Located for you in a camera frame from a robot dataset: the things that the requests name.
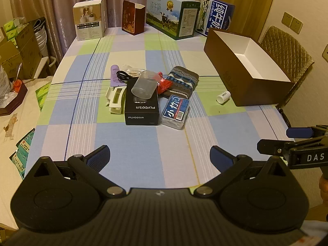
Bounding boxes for brown cardboard box white inside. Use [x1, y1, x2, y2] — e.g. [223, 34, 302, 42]
[204, 29, 296, 107]

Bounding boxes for clear plastic cup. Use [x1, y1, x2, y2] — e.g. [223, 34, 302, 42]
[131, 70, 159, 99]

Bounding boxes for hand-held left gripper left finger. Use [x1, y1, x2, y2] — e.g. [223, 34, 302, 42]
[24, 146, 126, 198]

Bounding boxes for clear box blue label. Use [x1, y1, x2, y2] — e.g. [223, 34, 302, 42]
[161, 94, 190, 130]

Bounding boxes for black product box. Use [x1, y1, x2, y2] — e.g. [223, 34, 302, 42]
[124, 78, 160, 125]

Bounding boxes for small brown cardboard box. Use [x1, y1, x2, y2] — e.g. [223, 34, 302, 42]
[0, 40, 23, 79]

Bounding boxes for blue milk carton box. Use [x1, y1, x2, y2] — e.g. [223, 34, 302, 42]
[184, 0, 236, 37]

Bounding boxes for red snack packet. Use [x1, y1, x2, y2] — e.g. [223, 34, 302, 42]
[156, 72, 173, 95]

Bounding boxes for white product box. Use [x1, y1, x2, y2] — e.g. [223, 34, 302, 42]
[72, 0, 107, 41]

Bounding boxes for chair with quilted cover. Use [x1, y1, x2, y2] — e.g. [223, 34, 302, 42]
[257, 26, 315, 109]

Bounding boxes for purple tube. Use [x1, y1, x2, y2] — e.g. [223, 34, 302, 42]
[110, 65, 127, 88]

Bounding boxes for green printed packets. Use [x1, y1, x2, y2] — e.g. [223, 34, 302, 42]
[9, 128, 35, 180]

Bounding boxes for green tissue pack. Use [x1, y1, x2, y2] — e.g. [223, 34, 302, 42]
[35, 81, 52, 113]

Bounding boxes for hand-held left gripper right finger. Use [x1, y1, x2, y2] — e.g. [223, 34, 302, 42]
[194, 146, 304, 198]

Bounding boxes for gold wall socket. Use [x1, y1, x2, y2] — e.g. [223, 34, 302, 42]
[281, 11, 294, 26]
[291, 17, 303, 34]

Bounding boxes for small white bottle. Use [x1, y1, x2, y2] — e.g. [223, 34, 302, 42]
[216, 91, 231, 104]

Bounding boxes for large brown cardboard box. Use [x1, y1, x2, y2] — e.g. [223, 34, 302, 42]
[15, 18, 50, 80]

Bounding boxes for white cartoon print cloth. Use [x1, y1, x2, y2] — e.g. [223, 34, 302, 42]
[0, 75, 54, 230]

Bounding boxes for green milk carton box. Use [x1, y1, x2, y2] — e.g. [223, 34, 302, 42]
[146, 0, 201, 41]

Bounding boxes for white hair claw clip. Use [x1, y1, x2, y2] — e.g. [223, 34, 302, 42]
[105, 86, 128, 114]

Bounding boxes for knit patterned sock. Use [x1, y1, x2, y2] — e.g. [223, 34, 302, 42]
[160, 66, 199, 99]

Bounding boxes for dark wooden tray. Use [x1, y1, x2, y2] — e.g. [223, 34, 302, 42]
[0, 81, 28, 116]

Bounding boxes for bag of cotton swabs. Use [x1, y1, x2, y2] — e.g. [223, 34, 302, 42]
[120, 65, 146, 79]

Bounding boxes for green tissue packs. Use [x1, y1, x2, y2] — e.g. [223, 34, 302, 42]
[4, 17, 29, 42]

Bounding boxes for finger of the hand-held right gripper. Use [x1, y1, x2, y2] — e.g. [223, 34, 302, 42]
[257, 136, 328, 157]
[286, 124, 328, 139]

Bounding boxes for person's right hand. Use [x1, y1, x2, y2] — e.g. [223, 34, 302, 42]
[318, 177, 328, 203]

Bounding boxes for plaid tablecloth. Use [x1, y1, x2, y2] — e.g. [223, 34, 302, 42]
[22, 24, 298, 189]

